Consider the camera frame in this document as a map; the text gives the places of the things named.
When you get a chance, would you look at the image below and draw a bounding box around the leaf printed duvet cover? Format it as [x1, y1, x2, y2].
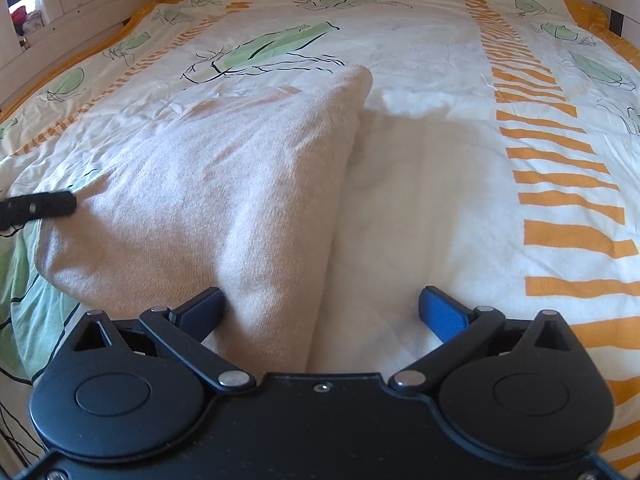
[0, 0, 640, 471]

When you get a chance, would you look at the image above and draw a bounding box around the red and pink cloth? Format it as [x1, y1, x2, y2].
[9, 4, 47, 52]

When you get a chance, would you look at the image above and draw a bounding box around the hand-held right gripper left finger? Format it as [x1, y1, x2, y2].
[62, 287, 256, 393]

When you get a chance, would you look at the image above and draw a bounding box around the beige knit sweater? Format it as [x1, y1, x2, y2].
[35, 64, 375, 376]

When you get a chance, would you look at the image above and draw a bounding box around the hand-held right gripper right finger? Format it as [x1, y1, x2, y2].
[389, 286, 586, 390]

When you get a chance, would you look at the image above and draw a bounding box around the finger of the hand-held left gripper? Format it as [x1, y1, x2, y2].
[0, 191, 77, 236]

